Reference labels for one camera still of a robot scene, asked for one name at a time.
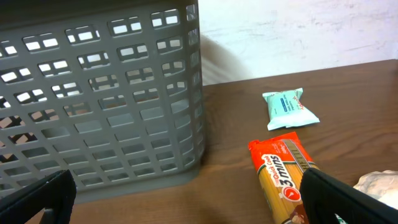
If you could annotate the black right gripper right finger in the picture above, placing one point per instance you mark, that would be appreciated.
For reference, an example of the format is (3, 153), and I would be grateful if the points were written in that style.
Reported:
(326, 198)

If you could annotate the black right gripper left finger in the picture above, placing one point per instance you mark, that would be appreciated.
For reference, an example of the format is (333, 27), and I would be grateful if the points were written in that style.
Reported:
(54, 194)

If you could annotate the orange spaghetti pasta packet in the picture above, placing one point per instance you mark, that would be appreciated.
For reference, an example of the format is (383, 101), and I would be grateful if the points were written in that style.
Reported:
(280, 163)

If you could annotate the white plastic bag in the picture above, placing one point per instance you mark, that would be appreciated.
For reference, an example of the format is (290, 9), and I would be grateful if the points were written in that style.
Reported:
(381, 186)

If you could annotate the light blue snack packet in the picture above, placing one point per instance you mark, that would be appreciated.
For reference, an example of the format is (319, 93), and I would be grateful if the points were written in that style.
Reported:
(286, 111)

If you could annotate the grey plastic slotted basket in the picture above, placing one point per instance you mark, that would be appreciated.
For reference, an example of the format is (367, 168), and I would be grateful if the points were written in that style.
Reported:
(109, 90)

